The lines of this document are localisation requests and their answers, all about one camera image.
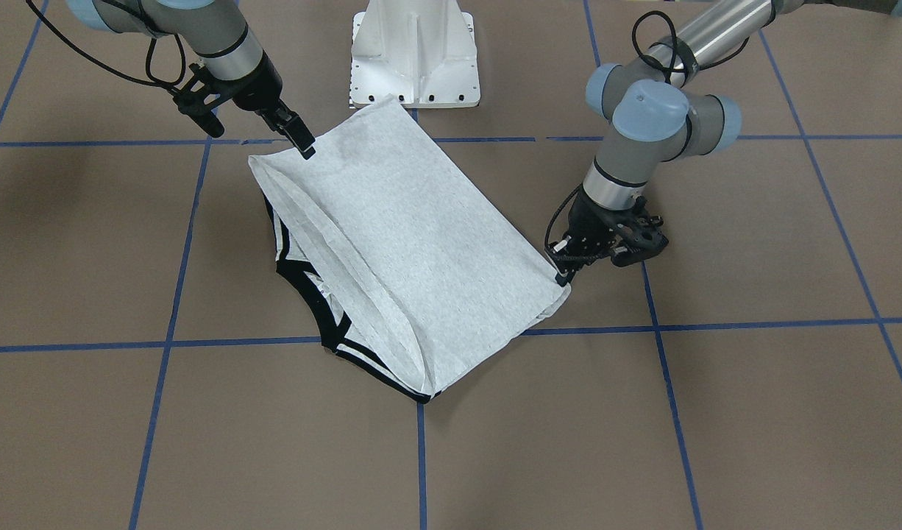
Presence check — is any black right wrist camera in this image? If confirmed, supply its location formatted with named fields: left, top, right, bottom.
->
left=173, top=63, right=225, bottom=138

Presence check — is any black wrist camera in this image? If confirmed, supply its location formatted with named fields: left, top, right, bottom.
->
left=607, top=202, right=670, bottom=267
left=173, top=63, right=225, bottom=138

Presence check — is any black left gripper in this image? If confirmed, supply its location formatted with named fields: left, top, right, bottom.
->
left=548, top=185, right=628, bottom=286

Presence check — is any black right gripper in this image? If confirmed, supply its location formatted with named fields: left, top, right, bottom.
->
left=230, top=56, right=316, bottom=160

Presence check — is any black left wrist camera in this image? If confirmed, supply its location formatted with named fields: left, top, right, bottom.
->
left=607, top=202, right=670, bottom=267

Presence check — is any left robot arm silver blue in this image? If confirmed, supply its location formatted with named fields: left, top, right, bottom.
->
left=545, top=1, right=801, bottom=286

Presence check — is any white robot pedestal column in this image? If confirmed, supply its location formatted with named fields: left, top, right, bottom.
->
left=348, top=1, right=481, bottom=110

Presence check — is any grey cartoon print t-shirt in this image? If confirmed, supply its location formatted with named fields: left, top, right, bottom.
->
left=248, top=96, right=571, bottom=403

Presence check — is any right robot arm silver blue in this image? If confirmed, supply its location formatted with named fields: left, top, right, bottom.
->
left=27, top=1, right=314, bottom=160

